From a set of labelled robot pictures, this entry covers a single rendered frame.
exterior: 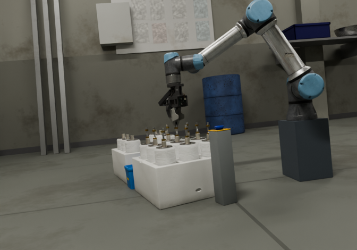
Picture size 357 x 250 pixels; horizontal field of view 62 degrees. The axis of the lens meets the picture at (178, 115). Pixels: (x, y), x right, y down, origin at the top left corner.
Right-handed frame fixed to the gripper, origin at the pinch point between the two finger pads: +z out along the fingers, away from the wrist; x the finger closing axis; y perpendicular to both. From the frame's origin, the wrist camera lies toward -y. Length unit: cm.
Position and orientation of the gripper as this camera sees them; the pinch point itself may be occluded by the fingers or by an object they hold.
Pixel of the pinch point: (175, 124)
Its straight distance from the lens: 150.9
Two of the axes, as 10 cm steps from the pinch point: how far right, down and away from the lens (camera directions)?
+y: 6.9, -0.5, -7.2
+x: 7.2, -0.9, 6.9
